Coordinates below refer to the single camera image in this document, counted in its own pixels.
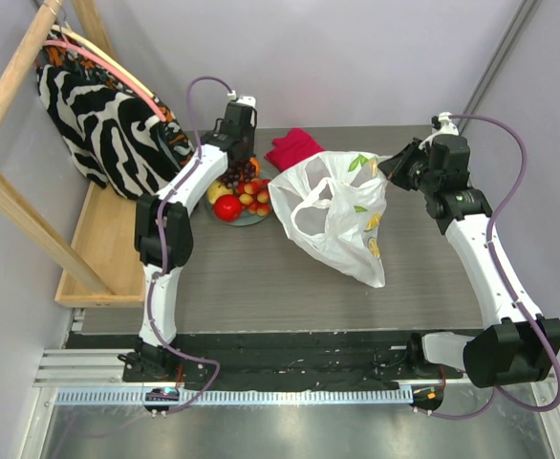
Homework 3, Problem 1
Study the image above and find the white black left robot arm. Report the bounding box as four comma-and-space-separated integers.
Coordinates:
128, 96, 257, 382

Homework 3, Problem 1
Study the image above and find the camouflage orange black garment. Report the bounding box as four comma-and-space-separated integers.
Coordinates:
34, 27, 201, 176

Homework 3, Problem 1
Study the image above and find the grey glass plate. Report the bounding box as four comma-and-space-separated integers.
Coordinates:
205, 196, 272, 226

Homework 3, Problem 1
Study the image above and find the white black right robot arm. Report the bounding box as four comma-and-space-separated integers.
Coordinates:
377, 134, 560, 388

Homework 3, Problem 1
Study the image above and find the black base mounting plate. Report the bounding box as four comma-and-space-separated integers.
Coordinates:
118, 331, 462, 392

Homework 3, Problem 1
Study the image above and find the pink clothes hanger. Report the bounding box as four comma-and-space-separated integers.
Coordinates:
43, 40, 166, 121

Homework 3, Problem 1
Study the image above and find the wooden clothes rack frame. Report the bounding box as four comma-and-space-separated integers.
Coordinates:
0, 0, 162, 308

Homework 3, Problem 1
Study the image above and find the folded red cloth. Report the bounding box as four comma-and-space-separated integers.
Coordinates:
265, 128, 324, 172

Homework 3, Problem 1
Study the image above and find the zebra pattern black white garment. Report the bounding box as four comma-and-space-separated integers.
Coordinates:
36, 64, 195, 201

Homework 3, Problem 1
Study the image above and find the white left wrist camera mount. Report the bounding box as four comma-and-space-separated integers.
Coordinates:
226, 90, 256, 108

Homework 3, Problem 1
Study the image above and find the aluminium corner frame profile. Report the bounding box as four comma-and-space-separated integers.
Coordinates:
464, 0, 542, 114

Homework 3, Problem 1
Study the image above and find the red yellow strawberry bunch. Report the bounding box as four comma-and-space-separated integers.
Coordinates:
235, 178, 271, 217

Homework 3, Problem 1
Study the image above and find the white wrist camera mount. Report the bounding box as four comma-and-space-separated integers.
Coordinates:
226, 90, 256, 108
430, 112, 459, 139

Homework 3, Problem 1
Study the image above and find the orange fruit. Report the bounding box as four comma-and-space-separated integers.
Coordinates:
251, 158, 261, 177

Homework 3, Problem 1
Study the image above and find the cream clothes hanger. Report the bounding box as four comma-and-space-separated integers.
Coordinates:
52, 25, 154, 98

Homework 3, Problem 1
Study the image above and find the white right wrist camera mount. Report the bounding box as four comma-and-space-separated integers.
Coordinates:
430, 112, 459, 139

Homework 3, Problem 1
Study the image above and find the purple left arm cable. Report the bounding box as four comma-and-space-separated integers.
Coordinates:
144, 76, 222, 415

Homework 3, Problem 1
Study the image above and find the dark purple grape bunch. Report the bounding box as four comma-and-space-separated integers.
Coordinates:
219, 159, 256, 189

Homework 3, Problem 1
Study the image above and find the red apple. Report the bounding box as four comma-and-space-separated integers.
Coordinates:
212, 194, 243, 223

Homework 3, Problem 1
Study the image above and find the aluminium cable duct rail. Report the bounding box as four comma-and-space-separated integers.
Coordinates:
55, 385, 413, 406

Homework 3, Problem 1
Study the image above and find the white lemon print plastic bag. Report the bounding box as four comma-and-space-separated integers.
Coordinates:
268, 151, 388, 288

